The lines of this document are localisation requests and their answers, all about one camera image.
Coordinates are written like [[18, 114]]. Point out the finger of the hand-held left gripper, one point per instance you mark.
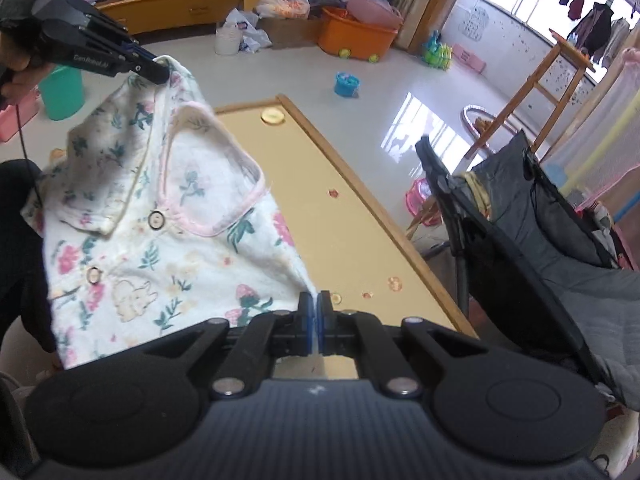
[[152, 69], [107, 27]]

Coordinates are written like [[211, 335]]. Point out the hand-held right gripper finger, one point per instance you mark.
[[321, 330], [312, 330]]

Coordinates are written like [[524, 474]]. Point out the floral baby shirt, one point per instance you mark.
[[175, 260]]

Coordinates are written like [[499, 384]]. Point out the person's left hand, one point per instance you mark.
[[17, 75]]

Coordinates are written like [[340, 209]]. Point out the teal plastic bucket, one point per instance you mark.
[[61, 92]]

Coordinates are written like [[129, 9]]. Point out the wooden television cabinet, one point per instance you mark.
[[175, 10]]

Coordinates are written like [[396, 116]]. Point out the white plastic bucket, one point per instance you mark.
[[227, 42]]

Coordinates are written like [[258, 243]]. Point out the pink plastic box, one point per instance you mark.
[[12, 120]]

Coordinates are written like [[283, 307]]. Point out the white blue plastic bag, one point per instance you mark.
[[252, 32]]

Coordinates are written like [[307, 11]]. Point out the yellow round coaster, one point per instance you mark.
[[273, 116]]

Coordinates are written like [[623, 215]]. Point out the plain brown cardboard box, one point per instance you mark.
[[295, 32]]

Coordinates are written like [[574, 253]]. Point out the pink toy tub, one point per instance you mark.
[[422, 202]]

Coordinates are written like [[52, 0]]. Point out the blue toy bucket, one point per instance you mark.
[[346, 85]]

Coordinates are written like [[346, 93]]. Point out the orange wheeled storage bin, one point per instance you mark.
[[350, 35]]

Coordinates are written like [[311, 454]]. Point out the person's black trouser leg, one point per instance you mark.
[[20, 260]]

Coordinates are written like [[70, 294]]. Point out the pink plastic basket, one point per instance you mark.
[[372, 7]]

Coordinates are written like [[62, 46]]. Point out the grey reclining chair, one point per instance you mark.
[[540, 240]]

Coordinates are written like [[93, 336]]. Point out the hula hoop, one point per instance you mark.
[[467, 125]]

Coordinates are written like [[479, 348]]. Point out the beige curtain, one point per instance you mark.
[[417, 5]]

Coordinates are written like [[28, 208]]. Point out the green toy bowling pins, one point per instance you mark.
[[436, 52]]

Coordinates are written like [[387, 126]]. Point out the pink step box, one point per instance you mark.
[[469, 59]]

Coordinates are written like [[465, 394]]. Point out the white hanging chart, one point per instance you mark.
[[472, 21]]

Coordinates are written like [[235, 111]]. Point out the tall wooden bar stool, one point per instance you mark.
[[545, 85]]

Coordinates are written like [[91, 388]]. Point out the mesh playpen fence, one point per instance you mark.
[[605, 130]]

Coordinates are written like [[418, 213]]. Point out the hanging laundry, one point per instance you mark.
[[595, 20]]

